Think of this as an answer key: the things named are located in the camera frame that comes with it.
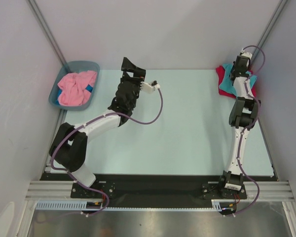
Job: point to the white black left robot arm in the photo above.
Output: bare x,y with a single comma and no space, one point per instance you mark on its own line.
70,143

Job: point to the aluminium corner post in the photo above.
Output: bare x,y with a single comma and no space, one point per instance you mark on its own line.
34,7
258,48

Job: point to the white slotted cable duct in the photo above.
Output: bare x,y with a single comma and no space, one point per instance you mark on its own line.
94,206

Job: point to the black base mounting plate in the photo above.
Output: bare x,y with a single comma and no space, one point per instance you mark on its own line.
203,186

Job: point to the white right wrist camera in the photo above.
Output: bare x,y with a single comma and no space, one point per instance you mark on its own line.
247,55

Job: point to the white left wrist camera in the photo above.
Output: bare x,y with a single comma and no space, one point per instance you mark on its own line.
149,87

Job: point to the blue t-shirt in basket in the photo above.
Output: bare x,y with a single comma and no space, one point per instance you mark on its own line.
89,88

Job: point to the teal t-shirt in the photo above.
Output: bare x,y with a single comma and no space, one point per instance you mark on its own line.
225,86

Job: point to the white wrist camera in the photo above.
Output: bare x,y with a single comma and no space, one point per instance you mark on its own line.
247,55
149,87

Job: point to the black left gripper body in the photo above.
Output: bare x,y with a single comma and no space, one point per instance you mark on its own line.
138,76

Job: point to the folded red t-shirt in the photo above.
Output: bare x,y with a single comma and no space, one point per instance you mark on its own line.
240,87

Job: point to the pink t-shirt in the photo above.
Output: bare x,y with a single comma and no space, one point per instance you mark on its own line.
73,87

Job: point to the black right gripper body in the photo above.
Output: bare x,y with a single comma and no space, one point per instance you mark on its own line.
238,73

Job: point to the aluminium front rail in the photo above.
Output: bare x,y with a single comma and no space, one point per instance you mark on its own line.
64,190

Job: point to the right aluminium corner post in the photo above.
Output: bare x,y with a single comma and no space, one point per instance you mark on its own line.
258,48

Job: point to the grey-blue plastic basket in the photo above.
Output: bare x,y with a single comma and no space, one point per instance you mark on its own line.
73,67

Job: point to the left aluminium corner post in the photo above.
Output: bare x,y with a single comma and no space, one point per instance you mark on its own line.
34,7

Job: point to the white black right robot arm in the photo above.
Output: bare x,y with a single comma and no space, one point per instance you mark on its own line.
243,117

